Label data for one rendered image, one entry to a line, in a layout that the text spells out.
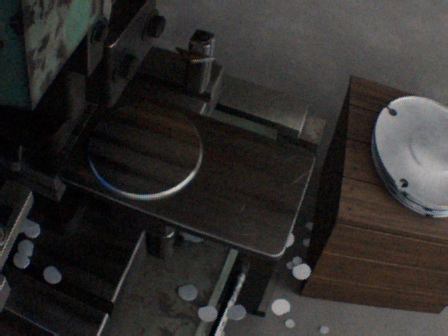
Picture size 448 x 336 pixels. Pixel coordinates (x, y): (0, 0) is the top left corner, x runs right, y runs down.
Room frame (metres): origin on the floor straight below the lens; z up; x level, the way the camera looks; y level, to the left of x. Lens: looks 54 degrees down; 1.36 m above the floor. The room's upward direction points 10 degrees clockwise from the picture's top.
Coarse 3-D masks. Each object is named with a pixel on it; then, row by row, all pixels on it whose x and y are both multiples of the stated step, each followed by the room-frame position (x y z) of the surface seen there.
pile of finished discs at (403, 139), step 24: (384, 120) 0.89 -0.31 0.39; (408, 120) 0.91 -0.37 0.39; (432, 120) 0.93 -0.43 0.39; (384, 144) 0.83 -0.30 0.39; (408, 144) 0.84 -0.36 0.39; (432, 144) 0.85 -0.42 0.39; (384, 168) 0.77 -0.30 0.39; (408, 168) 0.78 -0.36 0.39; (432, 168) 0.79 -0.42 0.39; (408, 192) 0.72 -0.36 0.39; (432, 192) 0.73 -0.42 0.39; (432, 216) 0.70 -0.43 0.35
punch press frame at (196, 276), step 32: (0, 0) 0.24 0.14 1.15; (32, 0) 0.24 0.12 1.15; (64, 0) 0.28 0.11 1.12; (96, 0) 0.32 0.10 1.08; (0, 32) 0.24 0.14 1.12; (32, 32) 0.24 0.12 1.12; (64, 32) 0.28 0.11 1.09; (0, 64) 0.24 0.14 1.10; (32, 64) 0.24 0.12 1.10; (0, 96) 0.24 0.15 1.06; (32, 96) 0.24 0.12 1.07; (256, 128) 0.59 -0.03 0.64; (192, 256) 0.38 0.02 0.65; (224, 256) 0.39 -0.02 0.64; (160, 288) 0.33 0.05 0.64; (128, 320) 0.28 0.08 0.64; (160, 320) 0.29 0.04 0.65; (192, 320) 0.30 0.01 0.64; (224, 320) 0.50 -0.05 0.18
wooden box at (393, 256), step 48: (384, 96) 1.00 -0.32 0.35; (336, 144) 0.95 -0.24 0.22; (336, 192) 0.76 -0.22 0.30; (384, 192) 0.74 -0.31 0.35; (336, 240) 0.67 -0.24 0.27; (384, 240) 0.66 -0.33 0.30; (432, 240) 0.65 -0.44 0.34; (336, 288) 0.66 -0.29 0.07; (384, 288) 0.66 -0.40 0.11; (432, 288) 0.65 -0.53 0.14
